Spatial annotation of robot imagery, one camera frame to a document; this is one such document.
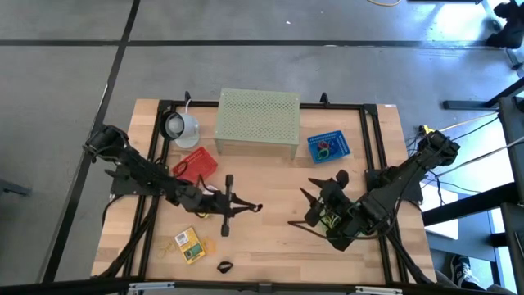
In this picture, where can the green plastic basket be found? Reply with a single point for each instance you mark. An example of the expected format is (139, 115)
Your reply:
(327, 221)

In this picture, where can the red plastic basket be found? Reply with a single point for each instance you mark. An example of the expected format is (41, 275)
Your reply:
(200, 162)

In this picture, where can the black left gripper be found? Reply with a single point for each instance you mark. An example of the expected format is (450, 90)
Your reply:
(217, 205)

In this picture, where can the black wide elastic band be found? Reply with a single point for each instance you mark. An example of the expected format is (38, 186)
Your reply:
(219, 267)
(258, 208)

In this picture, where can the black table frame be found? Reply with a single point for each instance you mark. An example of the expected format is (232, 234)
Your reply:
(471, 202)

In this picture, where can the person's shoe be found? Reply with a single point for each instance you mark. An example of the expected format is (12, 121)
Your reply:
(462, 270)

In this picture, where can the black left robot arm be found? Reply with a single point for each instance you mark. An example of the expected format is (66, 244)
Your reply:
(143, 174)

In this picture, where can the grey furniture foot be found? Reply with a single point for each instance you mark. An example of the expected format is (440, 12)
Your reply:
(12, 188)

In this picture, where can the white desk lamp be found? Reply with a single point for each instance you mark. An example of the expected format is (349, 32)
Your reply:
(188, 129)

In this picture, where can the black aluminium rig frame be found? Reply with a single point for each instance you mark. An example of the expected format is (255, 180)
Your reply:
(335, 106)

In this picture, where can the orange rubber band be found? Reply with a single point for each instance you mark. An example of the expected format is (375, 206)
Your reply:
(213, 246)

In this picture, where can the thin tan rubber band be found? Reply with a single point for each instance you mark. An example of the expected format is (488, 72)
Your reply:
(159, 250)

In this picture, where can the blue plastic basket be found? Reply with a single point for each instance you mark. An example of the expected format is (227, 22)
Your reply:
(341, 149)

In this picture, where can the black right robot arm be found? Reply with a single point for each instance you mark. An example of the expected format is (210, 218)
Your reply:
(401, 176)

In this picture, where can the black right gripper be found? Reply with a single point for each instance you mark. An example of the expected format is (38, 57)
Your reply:
(352, 217)

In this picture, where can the yellow green crayon box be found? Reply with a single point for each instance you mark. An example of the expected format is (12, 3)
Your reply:
(202, 214)
(188, 243)

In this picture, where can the sage green perforated metal shelf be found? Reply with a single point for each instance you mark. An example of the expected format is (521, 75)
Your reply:
(258, 116)

